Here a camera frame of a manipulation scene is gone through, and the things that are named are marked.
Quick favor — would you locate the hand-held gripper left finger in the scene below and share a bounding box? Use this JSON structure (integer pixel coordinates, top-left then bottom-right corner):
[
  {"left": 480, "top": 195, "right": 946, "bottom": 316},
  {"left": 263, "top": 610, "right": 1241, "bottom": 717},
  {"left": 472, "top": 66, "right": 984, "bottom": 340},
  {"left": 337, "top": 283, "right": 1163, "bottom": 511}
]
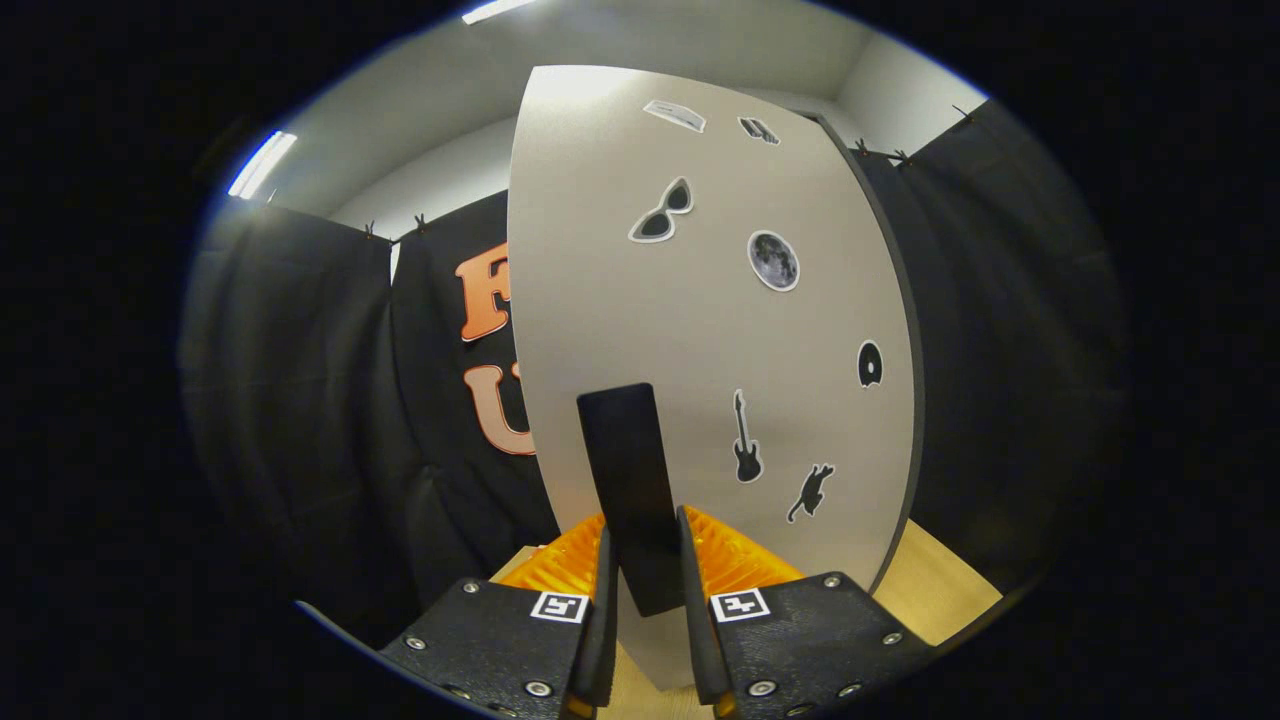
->
[{"left": 378, "top": 515, "right": 621, "bottom": 720}]

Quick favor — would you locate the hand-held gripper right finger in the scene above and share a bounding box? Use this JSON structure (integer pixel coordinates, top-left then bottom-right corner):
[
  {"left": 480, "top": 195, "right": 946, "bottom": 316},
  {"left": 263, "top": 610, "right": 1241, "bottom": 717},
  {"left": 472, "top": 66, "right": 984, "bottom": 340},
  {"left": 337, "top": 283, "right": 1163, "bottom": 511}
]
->
[{"left": 678, "top": 505, "right": 936, "bottom": 720}]

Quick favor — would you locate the black door handle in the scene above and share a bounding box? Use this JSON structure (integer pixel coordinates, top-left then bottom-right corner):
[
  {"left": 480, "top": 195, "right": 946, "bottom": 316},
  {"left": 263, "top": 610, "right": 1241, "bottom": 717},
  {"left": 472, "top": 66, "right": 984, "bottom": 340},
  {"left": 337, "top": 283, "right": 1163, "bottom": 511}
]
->
[{"left": 577, "top": 383, "right": 691, "bottom": 618}]

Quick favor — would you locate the beige shoe cabinet door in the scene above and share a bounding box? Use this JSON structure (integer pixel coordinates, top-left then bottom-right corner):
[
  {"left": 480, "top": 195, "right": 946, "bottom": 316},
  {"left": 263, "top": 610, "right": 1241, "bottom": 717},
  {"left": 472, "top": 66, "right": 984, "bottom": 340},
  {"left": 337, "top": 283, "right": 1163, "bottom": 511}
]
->
[{"left": 507, "top": 65, "right": 916, "bottom": 691}]

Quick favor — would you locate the black backdrop cloth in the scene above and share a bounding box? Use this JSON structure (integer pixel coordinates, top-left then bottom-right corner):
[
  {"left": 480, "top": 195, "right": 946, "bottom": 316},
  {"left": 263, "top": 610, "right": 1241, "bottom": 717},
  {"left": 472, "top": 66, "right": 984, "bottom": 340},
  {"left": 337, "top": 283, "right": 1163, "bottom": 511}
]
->
[{"left": 180, "top": 100, "right": 1131, "bottom": 641}]

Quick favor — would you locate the long ceiling light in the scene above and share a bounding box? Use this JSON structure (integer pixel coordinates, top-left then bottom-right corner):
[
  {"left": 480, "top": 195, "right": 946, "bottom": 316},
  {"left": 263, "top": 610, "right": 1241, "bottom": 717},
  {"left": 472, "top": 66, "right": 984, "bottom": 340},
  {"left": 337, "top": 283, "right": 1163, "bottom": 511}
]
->
[
  {"left": 462, "top": 0, "right": 536, "bottom": 25},
  {"left": 228, "top": 130, "right": 299, "bottom": 201}
]

